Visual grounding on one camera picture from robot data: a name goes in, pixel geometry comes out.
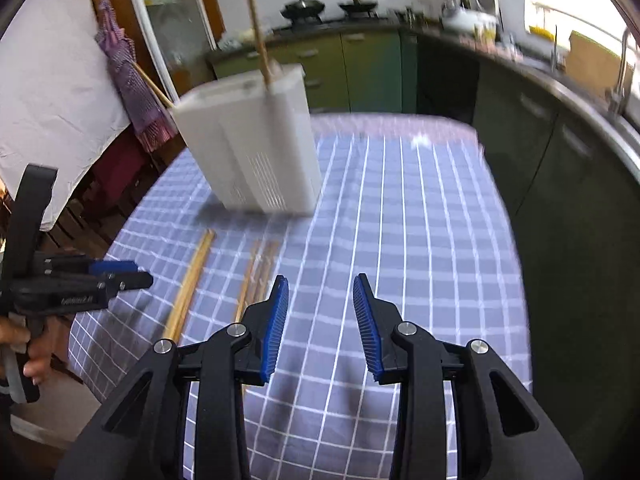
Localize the purple checked apron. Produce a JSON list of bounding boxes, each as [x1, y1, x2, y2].
[[95, 0, 178, 153]]

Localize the dark kitchen countertop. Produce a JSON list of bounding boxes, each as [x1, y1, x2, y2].
[[207, 15, 640, 181]]

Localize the green lower kitchen cabinet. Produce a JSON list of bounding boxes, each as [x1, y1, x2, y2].
[[207, 27, 418, 116]]

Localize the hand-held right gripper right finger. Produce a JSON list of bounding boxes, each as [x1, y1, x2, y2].
[[352, 274, 585, 480]]

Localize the white utensil holder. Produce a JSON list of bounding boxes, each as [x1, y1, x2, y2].
[[170, 63, 323, 217]]

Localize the dark red chair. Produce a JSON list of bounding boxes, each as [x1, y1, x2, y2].
[[92, 132, 166, 196]]

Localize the wooden cutting board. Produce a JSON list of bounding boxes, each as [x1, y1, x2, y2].
[[567, 30, 623, 78]]

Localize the steel kitchen faucet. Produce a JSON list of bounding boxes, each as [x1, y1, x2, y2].
[[607, 25, 637, 116]]

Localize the white rice cooker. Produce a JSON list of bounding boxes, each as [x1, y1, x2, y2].
[[442, 0, 501, 31]]

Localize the glass sliding door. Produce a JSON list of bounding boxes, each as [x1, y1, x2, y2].
[[122, 0, 223, 106]]

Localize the dark kitchen cabinet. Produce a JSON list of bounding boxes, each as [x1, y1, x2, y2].
[[415, 35, 640, 461]]

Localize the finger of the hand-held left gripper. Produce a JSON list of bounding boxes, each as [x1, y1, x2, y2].
[[44, 258, 139, 278], [97, 272, 154, 297]]

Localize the black gas stove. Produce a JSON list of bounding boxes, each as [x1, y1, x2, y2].
[[272, 12, 391, 32]]

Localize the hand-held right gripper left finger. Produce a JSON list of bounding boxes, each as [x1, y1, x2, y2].
[[54, 275, 291, 480]]

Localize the wooden chopstick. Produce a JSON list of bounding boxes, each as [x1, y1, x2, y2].
[[247, 247, 271, 311], [170, 230, 217, 343], [245, 0, 274, 96], [232, 240, 262, 326], [162, 230, 211, 342], [252, 241, 280, 306], [131, 62, 176, 109]]

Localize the pink patterned cloth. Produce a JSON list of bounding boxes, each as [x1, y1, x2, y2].
[[310, 112, 478, 147]]

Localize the dark wooden chair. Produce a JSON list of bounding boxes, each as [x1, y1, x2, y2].
[[42, 160, 151, 261]]

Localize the blue checked tablecloth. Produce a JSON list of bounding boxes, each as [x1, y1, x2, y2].
[[67, 112, 531, 480]]

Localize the white sheet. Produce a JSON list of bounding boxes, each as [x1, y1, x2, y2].
[[0, 0, 136, 231]]

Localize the person's left hand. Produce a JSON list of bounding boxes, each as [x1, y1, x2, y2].
[[0, 312, 53, 387]]

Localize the black wok with lid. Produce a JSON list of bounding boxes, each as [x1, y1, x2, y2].
[[280, 0, 326, 22]]

